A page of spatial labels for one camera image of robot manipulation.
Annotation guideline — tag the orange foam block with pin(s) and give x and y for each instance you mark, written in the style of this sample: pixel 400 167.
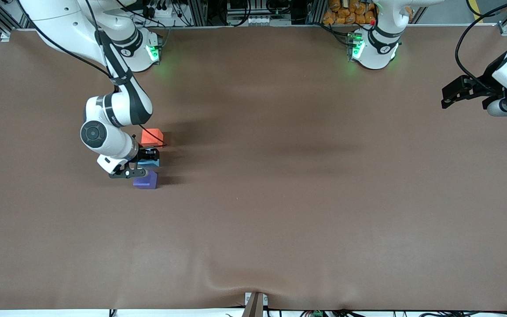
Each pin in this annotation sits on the orange foam block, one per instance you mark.
pixel 150 136

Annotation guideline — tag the white power strip with plugs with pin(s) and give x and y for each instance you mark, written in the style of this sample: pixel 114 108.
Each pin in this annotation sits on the white power strip with plugs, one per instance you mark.
pixel 161 12

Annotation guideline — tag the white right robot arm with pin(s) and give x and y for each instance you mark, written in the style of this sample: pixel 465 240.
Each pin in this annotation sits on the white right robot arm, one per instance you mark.
pixel 112 114

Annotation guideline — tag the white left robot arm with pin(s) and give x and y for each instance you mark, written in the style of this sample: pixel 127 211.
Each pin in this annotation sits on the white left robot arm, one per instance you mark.
pixel 381 48

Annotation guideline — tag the brown table cover sheet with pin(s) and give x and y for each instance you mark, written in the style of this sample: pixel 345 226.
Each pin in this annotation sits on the brown table cover sheet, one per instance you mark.
pixel 253 220

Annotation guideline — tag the brown metal mount bar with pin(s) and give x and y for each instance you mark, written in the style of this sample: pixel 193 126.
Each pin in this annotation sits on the brown metal mount bar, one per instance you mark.
pixel 254 306

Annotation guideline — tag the light blue foam block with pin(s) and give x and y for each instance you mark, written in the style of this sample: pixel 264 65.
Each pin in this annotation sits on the light blue foam block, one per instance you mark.
pixel 150 163

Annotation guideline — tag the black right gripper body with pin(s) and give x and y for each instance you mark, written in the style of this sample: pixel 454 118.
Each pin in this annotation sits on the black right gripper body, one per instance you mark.
pixel 147 155

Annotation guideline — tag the pile of orange objects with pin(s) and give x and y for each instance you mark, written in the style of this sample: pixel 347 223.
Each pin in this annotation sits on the pile of orange objects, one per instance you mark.
pixel 346 11

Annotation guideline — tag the green terminal connector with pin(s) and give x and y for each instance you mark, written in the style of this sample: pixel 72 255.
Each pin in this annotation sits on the green terminal connector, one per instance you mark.
pixel 317 314

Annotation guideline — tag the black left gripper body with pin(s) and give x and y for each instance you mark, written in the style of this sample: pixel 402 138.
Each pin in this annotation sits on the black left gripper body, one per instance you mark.
pixel 489 82

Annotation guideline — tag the purple foam block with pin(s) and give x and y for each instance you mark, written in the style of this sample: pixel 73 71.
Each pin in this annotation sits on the purple foam block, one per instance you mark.
pixel 145 181

